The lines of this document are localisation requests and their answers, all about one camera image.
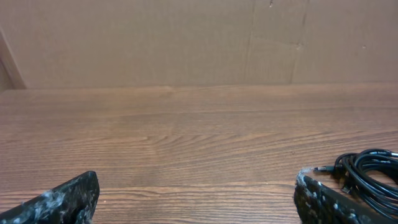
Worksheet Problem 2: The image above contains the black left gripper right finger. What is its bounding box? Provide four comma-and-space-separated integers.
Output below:
294, 169, 395, 224

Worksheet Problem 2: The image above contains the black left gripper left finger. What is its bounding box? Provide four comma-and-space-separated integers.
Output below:
1, 170, 100, 224

